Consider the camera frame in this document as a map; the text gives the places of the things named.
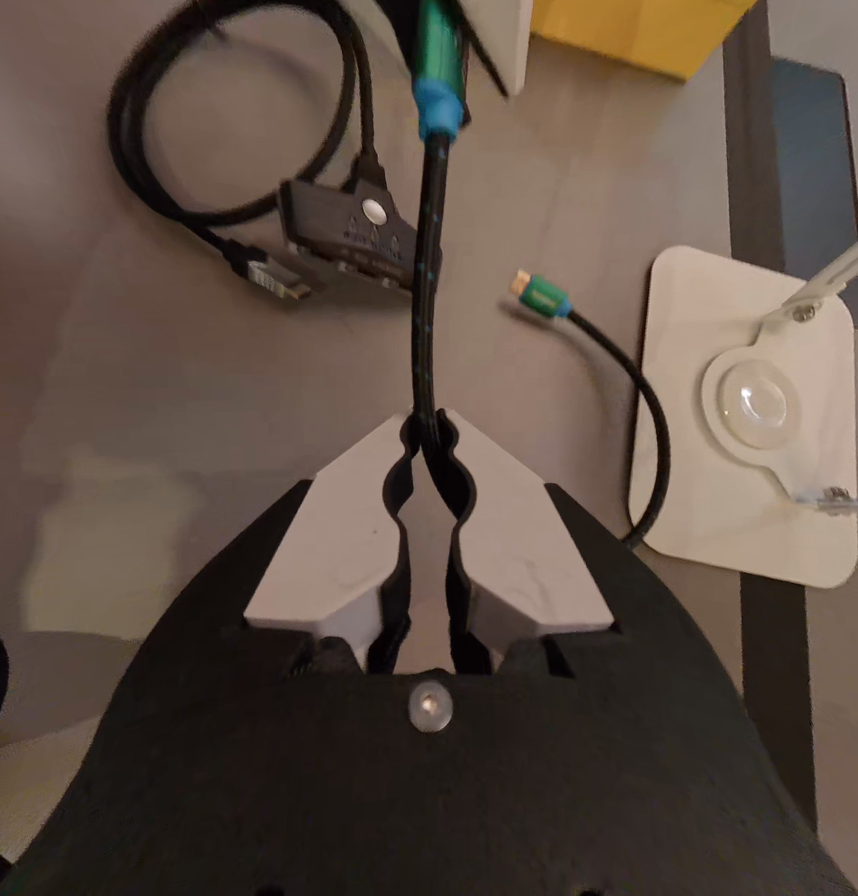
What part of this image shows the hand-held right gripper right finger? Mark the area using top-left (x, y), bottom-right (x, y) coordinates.
top-left (439, 408), bottom-right (617, 662)

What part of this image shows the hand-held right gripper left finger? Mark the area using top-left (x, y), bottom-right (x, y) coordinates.
top-left (243, 409), bottom-right (424, 669)

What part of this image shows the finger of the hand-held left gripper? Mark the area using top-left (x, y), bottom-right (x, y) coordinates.
top-left (464, 0), bottom-right (533, 97)
top-left (345, 0), bottom-right (419, 69)

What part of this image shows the yellow plastic storage bin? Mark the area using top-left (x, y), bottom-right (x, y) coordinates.
top-left (530, 0), bottom-right (759, 81)

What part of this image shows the black hdmi switch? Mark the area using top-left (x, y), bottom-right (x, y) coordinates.
top-left (278, 178), bottom-right (417, 300)

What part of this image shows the green-plug braided hdmi cable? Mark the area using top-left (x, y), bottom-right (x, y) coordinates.
top-left (409, 0), bottom-right (673, 554)

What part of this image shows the black HDMI switch box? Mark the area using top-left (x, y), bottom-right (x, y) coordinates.
top-left (107, 0), bottom-right (389, 307)

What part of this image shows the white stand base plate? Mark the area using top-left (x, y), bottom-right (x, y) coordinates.
top-left (628, 245), bottom-right (858, 590)

